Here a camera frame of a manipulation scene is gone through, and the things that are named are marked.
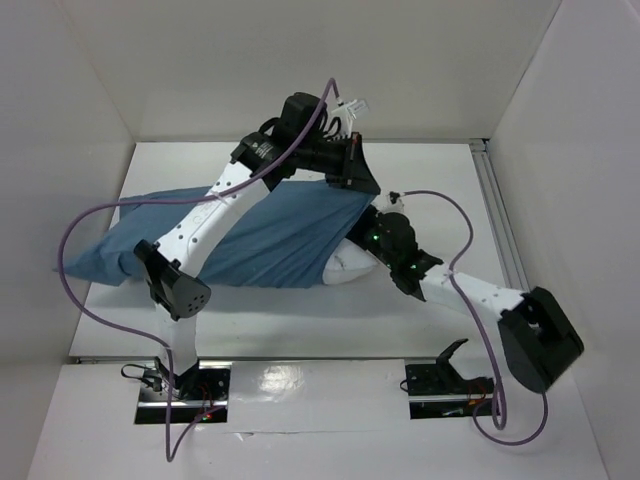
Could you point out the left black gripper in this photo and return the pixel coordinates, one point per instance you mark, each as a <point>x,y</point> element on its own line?
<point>354,171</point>

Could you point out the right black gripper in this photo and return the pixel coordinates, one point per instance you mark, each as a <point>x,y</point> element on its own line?
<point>368,226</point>

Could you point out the white pillow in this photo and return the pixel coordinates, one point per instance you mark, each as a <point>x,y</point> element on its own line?
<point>347,263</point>

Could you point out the blue pillowcase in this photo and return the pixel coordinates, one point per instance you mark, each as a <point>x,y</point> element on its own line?
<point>282,242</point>

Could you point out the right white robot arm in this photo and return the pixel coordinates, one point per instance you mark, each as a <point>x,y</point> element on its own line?
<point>538,340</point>

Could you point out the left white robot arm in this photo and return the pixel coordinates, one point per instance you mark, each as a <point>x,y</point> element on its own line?
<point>173,263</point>

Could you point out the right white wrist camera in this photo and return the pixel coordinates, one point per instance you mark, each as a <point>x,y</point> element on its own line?
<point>390,202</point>

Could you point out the aluminium rail frame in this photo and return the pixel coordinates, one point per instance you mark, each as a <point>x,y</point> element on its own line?
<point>510,260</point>

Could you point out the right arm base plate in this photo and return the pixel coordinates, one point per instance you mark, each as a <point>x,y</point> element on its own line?
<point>436,389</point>

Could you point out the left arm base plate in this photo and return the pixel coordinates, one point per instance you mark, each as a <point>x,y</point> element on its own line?
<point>206,396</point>

